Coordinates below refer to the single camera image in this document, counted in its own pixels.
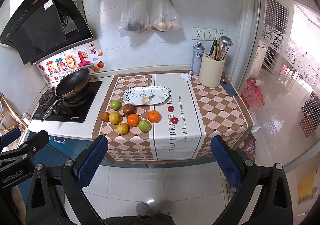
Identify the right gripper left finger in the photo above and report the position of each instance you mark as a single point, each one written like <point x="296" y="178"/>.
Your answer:
<point x="44" y="205"/>

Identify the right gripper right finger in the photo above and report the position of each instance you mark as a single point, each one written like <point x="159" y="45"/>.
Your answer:
<point x="273" y="206"/>

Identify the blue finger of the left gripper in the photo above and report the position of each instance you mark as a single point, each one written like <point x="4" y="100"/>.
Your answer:
<point x="9" y="137"/>

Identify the small brownish orange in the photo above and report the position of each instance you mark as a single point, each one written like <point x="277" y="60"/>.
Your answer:
<point x="105" y="116"/>

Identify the yellow lemon front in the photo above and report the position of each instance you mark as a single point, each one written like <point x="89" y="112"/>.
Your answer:
<point x="122" y="128"/>

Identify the yellow pear fruit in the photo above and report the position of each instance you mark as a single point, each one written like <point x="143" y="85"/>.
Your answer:
<point x="114" y="118"/>

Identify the green apple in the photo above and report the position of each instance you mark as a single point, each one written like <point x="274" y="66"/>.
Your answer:
<point x="144" y="126"/>
<point x="115" y="105"/>

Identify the green apple front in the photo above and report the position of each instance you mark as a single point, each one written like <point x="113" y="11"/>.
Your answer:
<point x="144" y="126"/>

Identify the dark red apple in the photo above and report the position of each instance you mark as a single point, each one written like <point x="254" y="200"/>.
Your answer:
<point x="128" y="109"/>

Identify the black gas stove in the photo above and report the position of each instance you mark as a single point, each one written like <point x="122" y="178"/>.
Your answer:
<point x="67" y="110"/>

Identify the black frying pan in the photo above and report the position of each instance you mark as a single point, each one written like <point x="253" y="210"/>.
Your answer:
<point x="69" y="87"/>

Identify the red patterned bag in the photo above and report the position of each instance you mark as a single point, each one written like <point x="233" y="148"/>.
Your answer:
<point x="252" y="94"/>

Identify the checkered table mat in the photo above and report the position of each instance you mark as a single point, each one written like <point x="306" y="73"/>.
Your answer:
<point x="202" y="113"/>

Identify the black range hood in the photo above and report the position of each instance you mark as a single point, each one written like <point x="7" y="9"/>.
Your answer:
<point x="40" y="29"/>

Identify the dark blue phone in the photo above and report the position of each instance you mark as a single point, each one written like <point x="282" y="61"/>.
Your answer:
<point x="228" y="88"/>

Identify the red cherry tomato near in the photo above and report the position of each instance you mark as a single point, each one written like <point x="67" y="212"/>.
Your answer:
<point x="174" y="120"/>

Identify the red cherry tomato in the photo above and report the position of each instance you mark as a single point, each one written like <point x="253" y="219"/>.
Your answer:
<point x="174" y="120"/>
<point x="170" y="109"/>

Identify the floral oval plate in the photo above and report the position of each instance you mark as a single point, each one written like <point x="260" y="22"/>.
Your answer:
<point x="149" y="95"/>

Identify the red cherry tomato far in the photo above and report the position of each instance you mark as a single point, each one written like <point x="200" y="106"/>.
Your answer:
<point x="170" y="109"/>

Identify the cream utensil holder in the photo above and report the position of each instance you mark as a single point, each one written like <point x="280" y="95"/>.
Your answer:
<point x="210" y="71"/>

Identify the white crumpled tissue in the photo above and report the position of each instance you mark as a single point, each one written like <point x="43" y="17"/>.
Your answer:
<point x="186" y="76"/>

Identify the plastic bag dark contents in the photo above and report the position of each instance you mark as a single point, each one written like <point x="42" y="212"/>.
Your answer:
<point x="134" y="17"/>

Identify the metal ladle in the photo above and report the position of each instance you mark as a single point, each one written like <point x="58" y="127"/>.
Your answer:
<point x="225" y="42"/>

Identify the grey spray can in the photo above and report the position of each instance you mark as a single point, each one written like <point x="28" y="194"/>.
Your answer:
<point x="198" y="51"/>

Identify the plastic bag with eggs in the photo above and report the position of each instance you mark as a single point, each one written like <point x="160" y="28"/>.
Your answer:
<point x="164" y="16"/>

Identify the colourful wall sticker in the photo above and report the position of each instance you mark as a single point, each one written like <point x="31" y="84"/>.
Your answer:
<point x="85" y="56"/>

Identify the white wall sockets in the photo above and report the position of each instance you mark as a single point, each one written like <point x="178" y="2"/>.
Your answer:
<point x="202" y="34"/>

